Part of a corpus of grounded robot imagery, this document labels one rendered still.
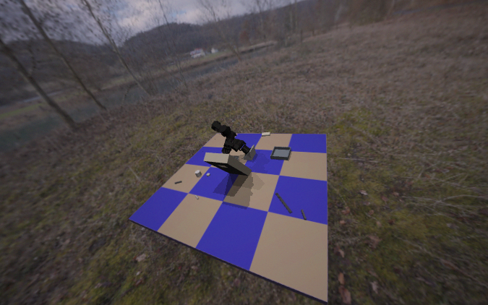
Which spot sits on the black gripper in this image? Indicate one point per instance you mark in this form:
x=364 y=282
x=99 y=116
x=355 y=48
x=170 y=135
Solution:
x=228 y=145

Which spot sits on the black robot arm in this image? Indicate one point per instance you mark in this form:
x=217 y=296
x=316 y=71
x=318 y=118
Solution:
x=226 y=132

